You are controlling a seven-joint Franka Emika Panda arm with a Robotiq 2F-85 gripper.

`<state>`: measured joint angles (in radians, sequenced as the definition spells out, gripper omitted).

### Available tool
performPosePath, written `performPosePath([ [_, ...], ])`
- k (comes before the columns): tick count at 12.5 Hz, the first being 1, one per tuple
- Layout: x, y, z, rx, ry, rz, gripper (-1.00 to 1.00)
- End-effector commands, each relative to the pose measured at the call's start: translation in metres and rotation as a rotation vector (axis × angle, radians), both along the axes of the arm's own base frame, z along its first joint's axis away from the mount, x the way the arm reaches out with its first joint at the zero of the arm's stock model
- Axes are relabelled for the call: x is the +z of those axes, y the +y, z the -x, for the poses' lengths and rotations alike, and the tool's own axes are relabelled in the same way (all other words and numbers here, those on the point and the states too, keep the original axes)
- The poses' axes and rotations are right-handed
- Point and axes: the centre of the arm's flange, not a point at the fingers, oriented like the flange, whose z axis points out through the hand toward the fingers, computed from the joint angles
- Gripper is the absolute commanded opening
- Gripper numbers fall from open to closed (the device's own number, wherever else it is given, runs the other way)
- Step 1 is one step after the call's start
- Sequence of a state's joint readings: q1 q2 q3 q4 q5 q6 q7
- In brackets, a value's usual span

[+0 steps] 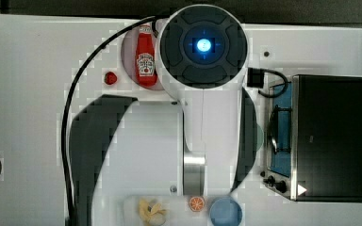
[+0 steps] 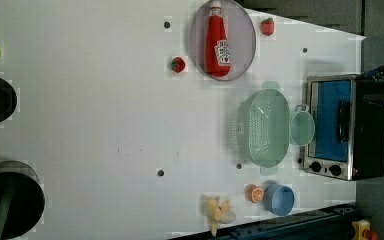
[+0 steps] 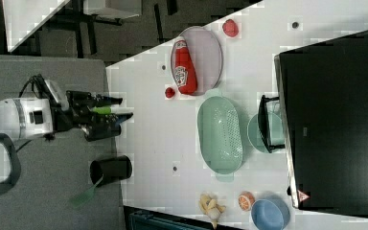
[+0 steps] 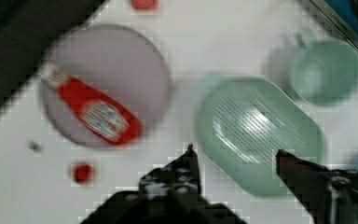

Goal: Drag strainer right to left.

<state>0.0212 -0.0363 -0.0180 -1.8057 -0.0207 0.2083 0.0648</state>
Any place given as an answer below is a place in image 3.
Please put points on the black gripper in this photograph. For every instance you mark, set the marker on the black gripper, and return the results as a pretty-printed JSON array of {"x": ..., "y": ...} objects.
[{"x": 90, "y": 112}]

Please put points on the mint green oval strainer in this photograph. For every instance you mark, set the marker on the mint green oval strainer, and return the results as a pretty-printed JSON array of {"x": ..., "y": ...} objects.
[{"x": 219, "y": 135}]

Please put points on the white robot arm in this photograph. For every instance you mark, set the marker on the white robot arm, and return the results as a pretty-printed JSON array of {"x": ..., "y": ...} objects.
[{"x": 50, "y": 111}]

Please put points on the black cylindrical cup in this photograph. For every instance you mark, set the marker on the black cylindrical cup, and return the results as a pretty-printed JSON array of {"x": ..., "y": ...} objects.
[{"x": 106, "y": 171}]

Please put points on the small red strawberry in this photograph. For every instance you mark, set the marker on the small red strawberry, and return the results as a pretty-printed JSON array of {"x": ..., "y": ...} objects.
[{"x": 169, "y": 92}]

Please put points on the red ketchup bottle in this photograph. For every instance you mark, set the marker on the red ketchup bottle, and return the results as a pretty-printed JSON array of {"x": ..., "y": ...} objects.
[{"x": 184, "y": 73}]

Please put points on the grey round plate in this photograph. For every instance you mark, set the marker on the grey round plate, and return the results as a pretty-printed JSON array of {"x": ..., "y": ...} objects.
[{"x": 206, "y": 55}]

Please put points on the peeled banana toy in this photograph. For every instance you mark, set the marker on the peeled banana toy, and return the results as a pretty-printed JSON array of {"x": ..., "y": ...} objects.
[{"x": 210, "y": 207}]

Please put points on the large red strawberry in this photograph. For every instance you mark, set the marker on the large red strawberry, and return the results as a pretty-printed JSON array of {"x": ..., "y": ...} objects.
[{"x": 230, "y": 28}]

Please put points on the orange slice toy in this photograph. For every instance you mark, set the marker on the orange slice toy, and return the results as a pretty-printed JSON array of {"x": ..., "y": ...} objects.
[{"x": 246, "y": 200}]

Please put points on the blue bowl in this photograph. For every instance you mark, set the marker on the blue bowl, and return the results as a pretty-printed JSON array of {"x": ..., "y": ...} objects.
[{"x": 270, "y": 214}]

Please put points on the black toaster oven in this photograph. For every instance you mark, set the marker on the black toaster oven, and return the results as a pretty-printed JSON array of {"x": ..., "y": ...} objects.
[{"x": 323, "y": 103}]

